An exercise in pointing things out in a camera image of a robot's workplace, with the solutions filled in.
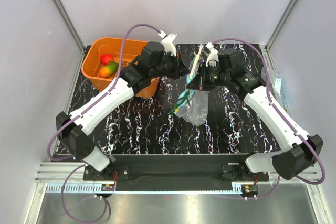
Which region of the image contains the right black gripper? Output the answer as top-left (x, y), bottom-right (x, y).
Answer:
top-left (187, 63), bottom-right (230, 91)

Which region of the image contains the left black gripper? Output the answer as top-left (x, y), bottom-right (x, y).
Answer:
top-left (150, 50), bottom-right (191, 80)

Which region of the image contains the green spring onion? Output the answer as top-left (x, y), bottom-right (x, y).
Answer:
top-left (169, 44), bottom-right (204, 114)

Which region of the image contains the clear zip top bag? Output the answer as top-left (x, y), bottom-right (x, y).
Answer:
top-left (173, 53), bottom-right (209, 127)

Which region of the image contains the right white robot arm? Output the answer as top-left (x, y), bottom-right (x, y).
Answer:
top-left (187, 64), bottom-right (323, 180)

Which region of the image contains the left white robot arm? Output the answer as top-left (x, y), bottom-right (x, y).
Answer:
top-left (56, 52), bottom-right (190, 180)

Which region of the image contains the spare clear plastic bag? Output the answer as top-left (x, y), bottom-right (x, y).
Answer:
top-left (267, 68), bottom-right (288, 112)

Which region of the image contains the green orange mango toy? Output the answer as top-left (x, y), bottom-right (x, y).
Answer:
top-left (99, 62), bottom-right (119, 78)

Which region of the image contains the black marble pattern mat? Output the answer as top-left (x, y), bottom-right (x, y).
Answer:
top-left (56, 44), bottom-right (284, 155)

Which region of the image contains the red strawberry toy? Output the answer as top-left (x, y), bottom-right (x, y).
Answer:
top-left (100, 54), bottom-right (114, 65)

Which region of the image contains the orange plastic basket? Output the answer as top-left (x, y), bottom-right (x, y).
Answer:
top-left (81, 37), bottom-right (147, 91)

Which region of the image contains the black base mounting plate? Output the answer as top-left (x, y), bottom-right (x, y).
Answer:
top-left (83, 154), bottom-right (269, 194)

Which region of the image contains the left aluminium corner post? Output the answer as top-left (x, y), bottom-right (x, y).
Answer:
top-left (38, 0), bottom-right (86, 51)

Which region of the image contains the aluminium corner post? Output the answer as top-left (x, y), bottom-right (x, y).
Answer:
top-left (38, 0), bottom-right (86, 51)
top-left (265, 0), bottom-right (299, 51)

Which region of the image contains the right aluminium corner post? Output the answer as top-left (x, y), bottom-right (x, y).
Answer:
top-left (265, 0), bottom-right (299, 51)

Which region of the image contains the aluminium frame rail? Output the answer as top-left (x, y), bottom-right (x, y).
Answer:
top-left (35, 162), bottom-right (321, 183)

